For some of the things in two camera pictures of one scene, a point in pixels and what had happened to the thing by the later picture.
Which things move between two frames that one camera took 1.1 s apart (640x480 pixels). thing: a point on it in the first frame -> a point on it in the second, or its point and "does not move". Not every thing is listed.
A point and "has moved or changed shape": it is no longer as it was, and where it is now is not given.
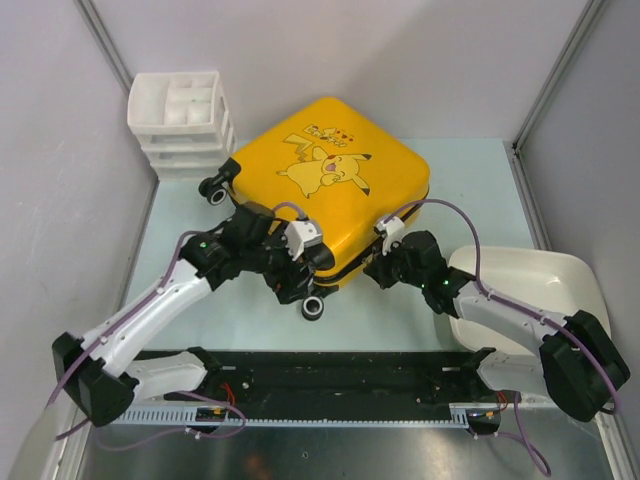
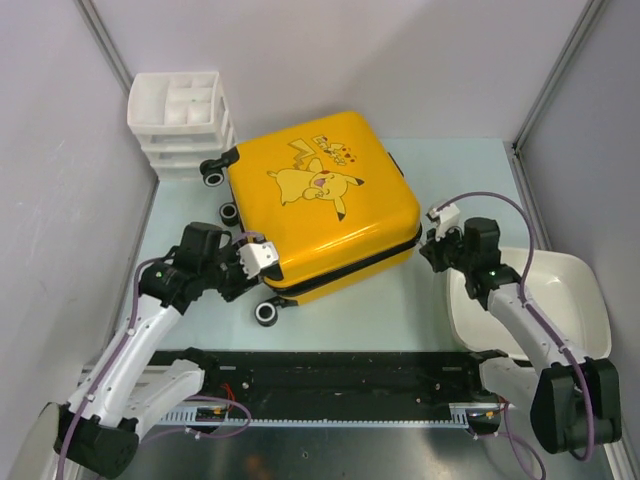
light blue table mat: (476, 199) does not move
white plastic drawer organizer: (182, 123) does not move
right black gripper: (378, 269) -> (432, 248)
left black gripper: (288, 290) -> (241, 282)
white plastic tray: (562, 281) does not move
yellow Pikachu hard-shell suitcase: (336, 169) has moved or changed shape
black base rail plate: (344, 383) does not move
